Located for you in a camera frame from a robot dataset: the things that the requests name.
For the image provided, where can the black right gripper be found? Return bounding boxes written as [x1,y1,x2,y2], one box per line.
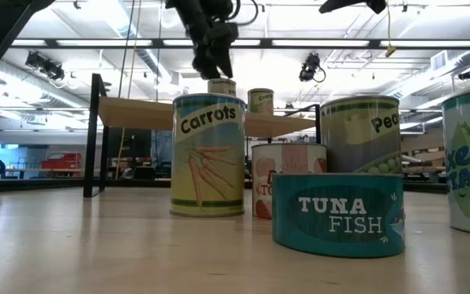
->
[318,0,388,15]

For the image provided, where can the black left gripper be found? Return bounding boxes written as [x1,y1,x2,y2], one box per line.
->
[165,0,240,81]

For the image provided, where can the peaches tin can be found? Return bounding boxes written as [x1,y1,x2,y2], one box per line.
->
[207,78,237,98]

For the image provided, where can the oranges tin can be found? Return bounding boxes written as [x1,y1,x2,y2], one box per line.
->
[247,87,275,116]

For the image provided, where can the carrots tin can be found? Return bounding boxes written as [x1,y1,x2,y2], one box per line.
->
[170,93,247,218]

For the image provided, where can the short tomatoes tin can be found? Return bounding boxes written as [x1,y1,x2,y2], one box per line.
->
[251,142,328,221]

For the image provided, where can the peas tin can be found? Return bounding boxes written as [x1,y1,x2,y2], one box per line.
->
[319,95,403,176]

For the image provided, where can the teal tuna fish can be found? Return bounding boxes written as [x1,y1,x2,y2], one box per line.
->
[271,172,406,259]

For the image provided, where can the wooden shelf with black legs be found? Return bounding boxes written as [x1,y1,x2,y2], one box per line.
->
[82,72,324,199]

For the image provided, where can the person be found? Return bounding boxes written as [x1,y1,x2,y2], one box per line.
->
[150,129,174,173]

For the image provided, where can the grey air vent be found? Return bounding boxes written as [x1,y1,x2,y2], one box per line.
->
[430,50,449,73]

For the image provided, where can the red cart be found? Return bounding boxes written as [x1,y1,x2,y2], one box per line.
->
[41,152,83,179]

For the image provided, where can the black overhead frame beam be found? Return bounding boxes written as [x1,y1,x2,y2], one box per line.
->
[10,37,470,51]

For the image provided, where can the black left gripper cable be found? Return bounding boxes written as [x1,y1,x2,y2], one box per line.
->
[226,0,259,26]

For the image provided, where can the yellow hanging cord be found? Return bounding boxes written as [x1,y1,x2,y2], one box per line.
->
[384,0,397,58]

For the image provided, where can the black ceiling-mounted camera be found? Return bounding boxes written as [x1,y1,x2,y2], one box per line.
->
[299,51,326,83]

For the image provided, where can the dark hanging cable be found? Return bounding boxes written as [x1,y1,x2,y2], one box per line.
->
[117,0,135,99]

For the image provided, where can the black aluminium table frame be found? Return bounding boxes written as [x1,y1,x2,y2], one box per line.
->
[0,178,450,195]

